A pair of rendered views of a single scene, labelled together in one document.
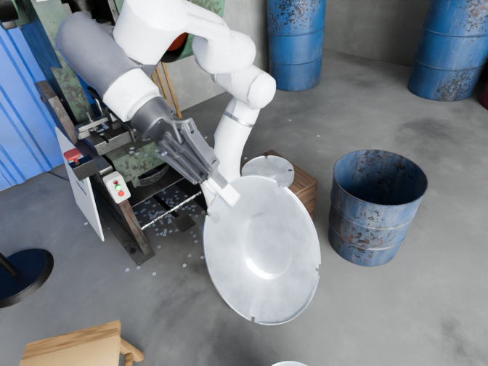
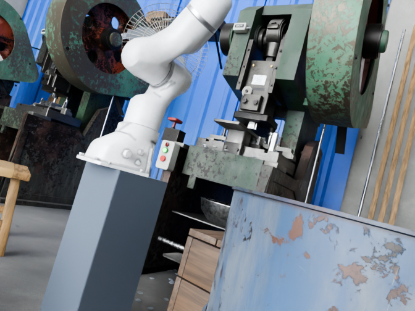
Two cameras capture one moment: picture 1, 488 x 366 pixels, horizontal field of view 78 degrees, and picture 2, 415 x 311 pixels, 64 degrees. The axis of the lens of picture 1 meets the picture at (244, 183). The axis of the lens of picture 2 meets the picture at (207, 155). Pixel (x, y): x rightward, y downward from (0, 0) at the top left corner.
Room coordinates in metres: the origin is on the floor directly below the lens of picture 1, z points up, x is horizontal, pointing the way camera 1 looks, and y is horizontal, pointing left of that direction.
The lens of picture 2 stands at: (0.69, -0.91, 0.47)
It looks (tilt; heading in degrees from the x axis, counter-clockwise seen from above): 5 degrees up; 68
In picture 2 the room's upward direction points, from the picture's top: 16 degrees clockwise
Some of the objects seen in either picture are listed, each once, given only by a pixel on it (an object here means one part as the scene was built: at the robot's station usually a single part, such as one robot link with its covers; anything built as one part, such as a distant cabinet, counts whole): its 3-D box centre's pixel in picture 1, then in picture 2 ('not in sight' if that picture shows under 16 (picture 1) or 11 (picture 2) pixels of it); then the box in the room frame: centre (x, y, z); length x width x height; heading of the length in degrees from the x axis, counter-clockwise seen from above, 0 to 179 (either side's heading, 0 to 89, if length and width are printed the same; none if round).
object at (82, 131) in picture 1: (89, 122); (222, 136); (1.40, 0.73, 0.76); 0.17 x 0.06 x 0.10; 127
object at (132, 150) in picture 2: not in sight; (123, 145); (0.82, 0.08, 0.52); 0.22 x 0.19 x 0.14; 26
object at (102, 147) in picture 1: (126, 123); (245, 156); (1.51, 0.60, 0.68); 0.45 x 0.30 x 0.06; 127
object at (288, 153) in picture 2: not in sight; (280, 147); (1.61, 0.46, 0.76); 0.17 x 0.06 x 0.10; 127
